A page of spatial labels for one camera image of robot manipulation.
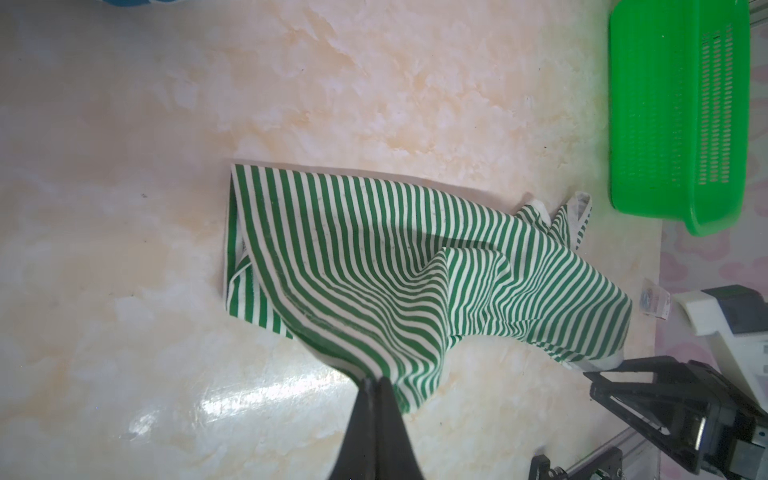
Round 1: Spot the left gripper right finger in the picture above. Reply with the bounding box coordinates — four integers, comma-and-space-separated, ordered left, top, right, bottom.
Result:
376, 378, 424, 480

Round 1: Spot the green white striped garment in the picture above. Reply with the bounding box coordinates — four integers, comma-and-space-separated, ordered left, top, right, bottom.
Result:
223, 164, 632, 413

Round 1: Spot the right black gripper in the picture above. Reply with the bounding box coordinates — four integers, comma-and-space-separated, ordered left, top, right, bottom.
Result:
586, 356, 767, 479

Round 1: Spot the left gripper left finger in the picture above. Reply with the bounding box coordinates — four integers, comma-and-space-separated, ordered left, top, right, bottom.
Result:
329, 379, 377, 480

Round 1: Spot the green plastic basket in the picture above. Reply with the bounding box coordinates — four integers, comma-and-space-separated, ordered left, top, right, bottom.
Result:
609, 0, 750, 236

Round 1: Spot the colourful printed white shirt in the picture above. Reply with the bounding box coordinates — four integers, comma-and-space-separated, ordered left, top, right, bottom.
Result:
102, 0, 181, 8

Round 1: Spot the small white packet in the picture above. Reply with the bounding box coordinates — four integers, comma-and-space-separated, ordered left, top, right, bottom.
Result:
639, 279, 672, 320

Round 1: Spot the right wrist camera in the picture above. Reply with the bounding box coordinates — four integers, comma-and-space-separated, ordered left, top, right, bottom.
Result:
672, 285, 767, 409

